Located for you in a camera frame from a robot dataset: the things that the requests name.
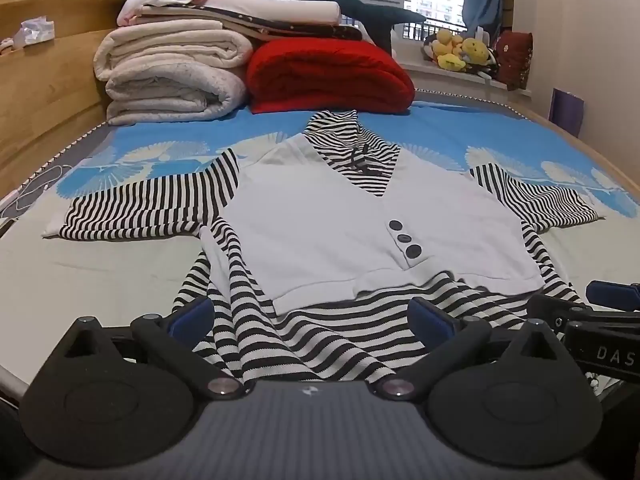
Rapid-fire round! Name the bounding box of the purple box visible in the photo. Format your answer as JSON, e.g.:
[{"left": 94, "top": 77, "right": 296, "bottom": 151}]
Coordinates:
[{"left": 549, "top": 87, "right": 585, "bottom": 137}]

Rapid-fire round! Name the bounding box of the folded cream cloth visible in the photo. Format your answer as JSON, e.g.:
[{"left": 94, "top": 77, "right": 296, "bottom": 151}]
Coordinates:
[{"left": 207, "top": 0, "right": 342, "bottom": 27}]

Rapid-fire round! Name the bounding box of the wooden headboard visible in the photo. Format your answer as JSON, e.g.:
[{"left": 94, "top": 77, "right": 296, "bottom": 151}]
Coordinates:
[{"left": 0, "top": 0, "right": 137, "bottom": 203}]

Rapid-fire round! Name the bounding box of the folded white quilt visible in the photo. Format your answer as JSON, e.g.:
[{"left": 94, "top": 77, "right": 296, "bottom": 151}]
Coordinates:
[
  {"left": 104, "top": 65, "right": 249, "bottom": 127},
  {"left": 94, "top": 19, "right": 255, "bottom": 82}
]

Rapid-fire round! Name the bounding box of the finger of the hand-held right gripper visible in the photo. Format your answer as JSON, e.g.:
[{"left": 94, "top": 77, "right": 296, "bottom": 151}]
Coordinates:
[
  {"left": 527, "top": 294, "right": 590, "bottom": 333},
  {"left": 586, "top": 280, "right": 640, "bottom": 312}
]

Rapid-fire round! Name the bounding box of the grey patterned mattress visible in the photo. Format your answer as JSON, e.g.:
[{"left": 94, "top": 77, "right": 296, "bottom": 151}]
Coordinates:
[{"left": 0, "top": 122, "right": 110, "bottom": 241}]

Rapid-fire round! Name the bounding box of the blue leaf print bed sheet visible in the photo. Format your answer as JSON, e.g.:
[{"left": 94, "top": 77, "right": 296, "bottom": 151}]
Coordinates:
[{"left": 0, "top": 97, "right": 640, "bottom": 391}]

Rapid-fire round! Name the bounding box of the folded red blanket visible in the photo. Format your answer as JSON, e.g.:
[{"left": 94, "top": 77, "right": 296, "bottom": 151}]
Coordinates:
[{"left": 245, "top": 39, "right": 417, "bottom": 115}]

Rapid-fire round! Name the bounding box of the dark red cushion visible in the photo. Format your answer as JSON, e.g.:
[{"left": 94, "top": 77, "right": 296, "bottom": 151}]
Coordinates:
[{"left": 494, "top": 30, "right": 534, "bottom": 92}]

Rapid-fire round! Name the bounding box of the white tissue pack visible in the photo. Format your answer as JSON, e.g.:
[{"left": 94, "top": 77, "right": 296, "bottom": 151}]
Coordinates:
[{"left": 11, "top": 16, "right": 57, "bottom": 52}]

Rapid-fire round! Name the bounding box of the striped dress with white vest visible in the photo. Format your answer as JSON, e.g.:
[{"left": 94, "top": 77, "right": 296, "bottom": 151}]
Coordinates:
[{"left": 42, "top": 109, "right": 601, "bottom": 393}]

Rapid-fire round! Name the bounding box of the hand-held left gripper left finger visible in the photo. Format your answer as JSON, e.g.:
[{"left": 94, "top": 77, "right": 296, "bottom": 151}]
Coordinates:
[{"left": 50, "top": 296, "right": 247, "bottom": 402}]

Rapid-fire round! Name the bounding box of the yellow plush toy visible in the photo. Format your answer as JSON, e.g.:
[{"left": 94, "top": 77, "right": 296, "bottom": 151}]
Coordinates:
[
  {"left": 461, "top": 36, "right": 495, "bottom": 67},
  {"left": 430, "top": 29, "right": 467, "bottom": 72}
]

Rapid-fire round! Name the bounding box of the white window sill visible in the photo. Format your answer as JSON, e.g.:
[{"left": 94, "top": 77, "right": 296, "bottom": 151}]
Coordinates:
[{"left": 392, "top": 57, "right": 532, "bottom": 97}]

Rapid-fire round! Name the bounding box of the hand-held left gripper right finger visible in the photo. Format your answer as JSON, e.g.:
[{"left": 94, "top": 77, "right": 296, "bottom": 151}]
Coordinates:
[{"left": 374, "top": 297, "right": 591, "bottom": 402}]

